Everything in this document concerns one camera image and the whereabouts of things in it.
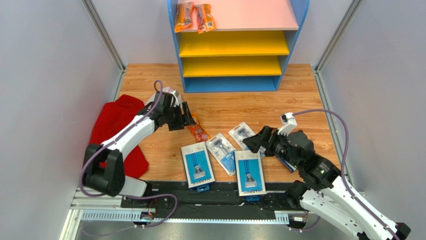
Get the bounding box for white blue Harry's box center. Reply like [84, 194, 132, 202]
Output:
[234, 150, 267, 202]

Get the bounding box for blue shelf unit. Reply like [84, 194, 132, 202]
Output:
[171, 0, 310, 93]

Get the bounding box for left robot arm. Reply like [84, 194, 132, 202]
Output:
[79, 89, 195, 198]

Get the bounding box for orange BIC razor bag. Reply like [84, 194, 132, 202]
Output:
[188, 113, 211, 143]

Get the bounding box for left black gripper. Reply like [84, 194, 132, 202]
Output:
[164, 101, 197, 132]

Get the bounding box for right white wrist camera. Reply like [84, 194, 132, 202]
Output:
[277, 112, 298, 136]

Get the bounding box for clear blister razor pack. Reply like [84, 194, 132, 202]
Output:
[205, 133, 236, 176]
[228, 122, 255, 150]

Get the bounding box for clear blister razor pack right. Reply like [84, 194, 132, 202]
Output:
[228, 122, 255, 150]

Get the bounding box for red cloth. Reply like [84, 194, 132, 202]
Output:
[89, 94, 149, 179]

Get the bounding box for white blue Harry's box left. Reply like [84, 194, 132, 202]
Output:
[181, 142, 216, 193]

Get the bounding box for clear blister razor pack left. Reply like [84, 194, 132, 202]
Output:
[205, 133, 236, 176]

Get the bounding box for blue razor box right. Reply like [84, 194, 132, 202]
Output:
[275, 153, 297, 173]

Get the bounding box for orange razor pack on shelf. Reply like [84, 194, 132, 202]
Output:
[174, 1, 194, 33]

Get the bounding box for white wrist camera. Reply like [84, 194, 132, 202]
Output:
[150, 91, 175, 107]
[277, 112, 298, 136]

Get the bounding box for white blue harry's box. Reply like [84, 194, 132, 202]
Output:
[234, 150, 267, 202]
[181, 142, 216, 193]

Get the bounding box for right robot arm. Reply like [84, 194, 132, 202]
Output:
[243, 126, 411, 240]

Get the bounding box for narrow orange razor pack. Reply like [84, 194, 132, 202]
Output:
[194, 3, 217, 34]

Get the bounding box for white mesh zip bag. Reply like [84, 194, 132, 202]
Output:
[145, 86, 183, 107]

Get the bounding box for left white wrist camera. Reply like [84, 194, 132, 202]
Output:
[150, 91, 175, 107]

